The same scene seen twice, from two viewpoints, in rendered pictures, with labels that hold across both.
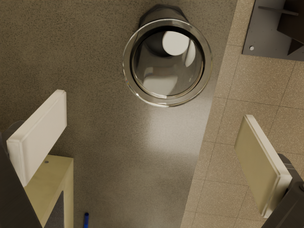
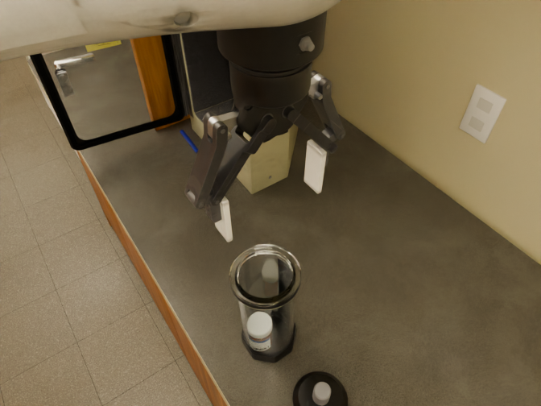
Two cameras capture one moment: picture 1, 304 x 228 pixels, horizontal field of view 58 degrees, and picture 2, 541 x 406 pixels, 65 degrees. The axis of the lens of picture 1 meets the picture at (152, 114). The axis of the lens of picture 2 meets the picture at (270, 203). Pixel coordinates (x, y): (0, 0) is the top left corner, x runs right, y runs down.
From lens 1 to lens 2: 0.36 m
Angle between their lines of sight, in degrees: 25
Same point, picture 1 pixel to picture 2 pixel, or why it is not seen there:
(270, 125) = not seen: outside the picture
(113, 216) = (179, 171)
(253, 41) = not seen: outside the picture
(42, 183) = (263, 159)
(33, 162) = (310, 151)
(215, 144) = (75, 339)
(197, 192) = (53, 269)
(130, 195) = (179, 196)
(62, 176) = (252, 173)
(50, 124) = (314, 172)
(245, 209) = not seen: outside the picture
